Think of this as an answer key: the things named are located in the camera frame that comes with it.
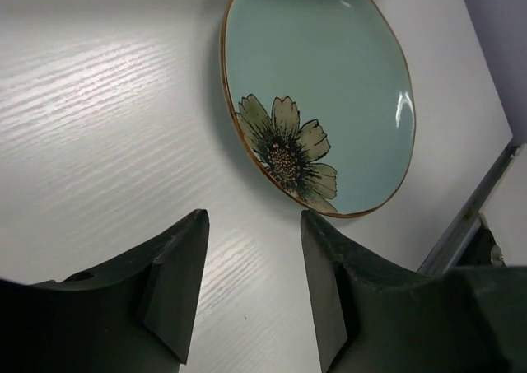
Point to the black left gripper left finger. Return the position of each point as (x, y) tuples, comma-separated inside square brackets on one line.
[(132, 313)]

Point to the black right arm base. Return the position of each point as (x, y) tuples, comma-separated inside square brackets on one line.
[(482, 250)]

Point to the light green round plate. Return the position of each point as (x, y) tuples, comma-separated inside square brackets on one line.
[(321, 97)]

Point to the aluminium frame rail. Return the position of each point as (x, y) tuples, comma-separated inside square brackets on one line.
[(458, 235)]

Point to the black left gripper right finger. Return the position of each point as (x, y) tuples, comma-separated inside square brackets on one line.
[(371, 315)]

